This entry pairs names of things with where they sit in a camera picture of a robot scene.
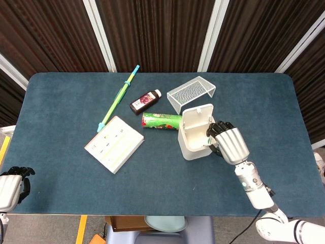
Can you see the flat white cardboard box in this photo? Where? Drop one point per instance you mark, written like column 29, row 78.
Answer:
column 114, row 145

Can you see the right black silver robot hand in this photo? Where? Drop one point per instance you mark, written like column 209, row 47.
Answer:
column 231, row 145

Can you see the dark juice bottle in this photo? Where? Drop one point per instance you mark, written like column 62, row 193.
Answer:
column 144, row 101

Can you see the white mesh basket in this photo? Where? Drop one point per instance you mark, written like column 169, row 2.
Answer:
column 189, row 90

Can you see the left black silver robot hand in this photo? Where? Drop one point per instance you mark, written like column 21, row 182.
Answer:
column 10, row 188

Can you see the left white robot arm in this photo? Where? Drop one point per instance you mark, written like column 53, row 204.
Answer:
column 2, row 223

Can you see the white sneaker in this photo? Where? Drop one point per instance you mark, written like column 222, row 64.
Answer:
column 320, row 165

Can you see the brown cardboard box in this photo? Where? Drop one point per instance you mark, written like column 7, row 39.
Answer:
column 127, row 222

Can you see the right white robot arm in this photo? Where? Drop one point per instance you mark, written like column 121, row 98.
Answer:
column 256, row 188

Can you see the green chips can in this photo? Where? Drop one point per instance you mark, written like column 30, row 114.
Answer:
column 160, row 121

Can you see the orange floor object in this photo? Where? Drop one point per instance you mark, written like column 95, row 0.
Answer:
column 97, row 239

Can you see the blue table mat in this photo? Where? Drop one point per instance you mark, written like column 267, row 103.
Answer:
column 162, row 183

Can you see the brown folding screen panel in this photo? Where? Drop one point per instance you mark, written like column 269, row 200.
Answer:
column 157, row 33
column 259, row 33
column 10, row 96
column 50, row 33

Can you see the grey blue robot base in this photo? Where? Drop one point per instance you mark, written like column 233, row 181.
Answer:
column 177, row 236

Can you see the small white green cap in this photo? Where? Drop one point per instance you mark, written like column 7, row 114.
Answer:
column 209, row 141

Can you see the white lidded trash bin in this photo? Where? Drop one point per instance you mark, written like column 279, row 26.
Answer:
column 193, row 152

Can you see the long green yellow toy pen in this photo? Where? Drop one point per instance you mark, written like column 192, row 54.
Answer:
column 116, row 100

